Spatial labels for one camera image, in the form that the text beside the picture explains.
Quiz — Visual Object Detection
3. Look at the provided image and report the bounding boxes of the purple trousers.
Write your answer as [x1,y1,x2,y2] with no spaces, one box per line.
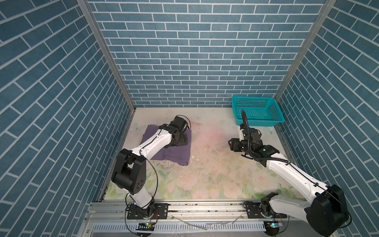
[141,124,191,166]

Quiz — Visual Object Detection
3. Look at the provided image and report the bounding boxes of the teal plastic basket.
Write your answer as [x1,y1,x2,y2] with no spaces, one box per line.
[232,96,285,127]

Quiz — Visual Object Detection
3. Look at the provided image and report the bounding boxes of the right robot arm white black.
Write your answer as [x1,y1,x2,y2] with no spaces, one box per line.
[228,138,352,237]

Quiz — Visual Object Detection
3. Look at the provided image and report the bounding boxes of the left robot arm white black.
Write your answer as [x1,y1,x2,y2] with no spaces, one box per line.
[111,124,189,217]

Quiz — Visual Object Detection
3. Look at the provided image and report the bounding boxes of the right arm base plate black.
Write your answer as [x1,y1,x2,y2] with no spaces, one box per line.
[242,201,288,219]

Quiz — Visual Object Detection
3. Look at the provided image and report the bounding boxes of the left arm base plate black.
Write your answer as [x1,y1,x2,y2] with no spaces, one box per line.
[126,202,169,220]

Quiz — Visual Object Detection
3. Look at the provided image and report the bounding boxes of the aluminium front rail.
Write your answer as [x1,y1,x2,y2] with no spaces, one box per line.
[85,199,295,222]

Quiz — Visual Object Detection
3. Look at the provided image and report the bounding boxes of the white slotted cable duct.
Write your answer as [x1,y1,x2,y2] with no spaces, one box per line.
[92,221,266,234]

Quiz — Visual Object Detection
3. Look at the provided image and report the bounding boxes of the left corner aluminium post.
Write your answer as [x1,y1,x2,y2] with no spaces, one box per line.
[77,0,136,113]

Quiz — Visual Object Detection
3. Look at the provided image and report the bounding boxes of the corner aluminium post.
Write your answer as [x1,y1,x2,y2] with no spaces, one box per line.
[77,0,136,113]
[274,0,337,102]

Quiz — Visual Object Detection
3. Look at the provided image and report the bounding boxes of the right corner aluminium post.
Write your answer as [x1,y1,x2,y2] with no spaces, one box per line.
[274,0,337,102]

